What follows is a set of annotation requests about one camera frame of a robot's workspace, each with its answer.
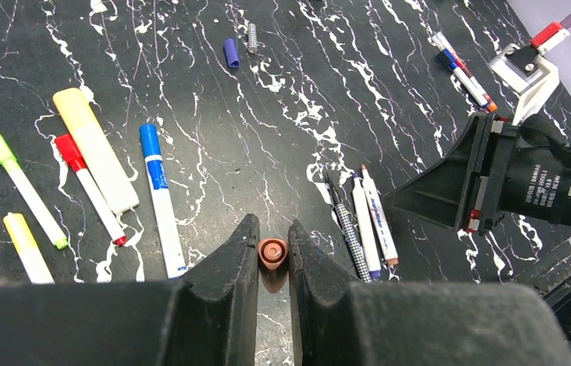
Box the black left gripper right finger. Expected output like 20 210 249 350
288 221 571 365

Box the copper marker cap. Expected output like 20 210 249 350
258 238 290 294

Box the copper capped white marker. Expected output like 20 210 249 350
361 164 399 267

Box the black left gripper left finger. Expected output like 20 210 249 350
0 214 260 365

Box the blue red marker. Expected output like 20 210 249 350
435 49 489 108

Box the orange yellow highlighter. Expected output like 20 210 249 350
53 88 140 215

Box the red capped white marker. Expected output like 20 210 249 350
54 134 127 246

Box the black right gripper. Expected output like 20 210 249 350
383 113 571 234

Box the purple white marker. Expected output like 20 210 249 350
351 172 381 280

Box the yellow capped pen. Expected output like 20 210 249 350
3 213 55 284

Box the blue capped white marker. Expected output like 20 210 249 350
139 124 187 278

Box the purple marker cap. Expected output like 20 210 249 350
223 38 240 69

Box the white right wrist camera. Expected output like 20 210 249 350
488 21 570 126

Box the green capped marker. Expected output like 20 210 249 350
0 133 69 250

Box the checkered black white pen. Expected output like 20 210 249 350
324 172 372 284

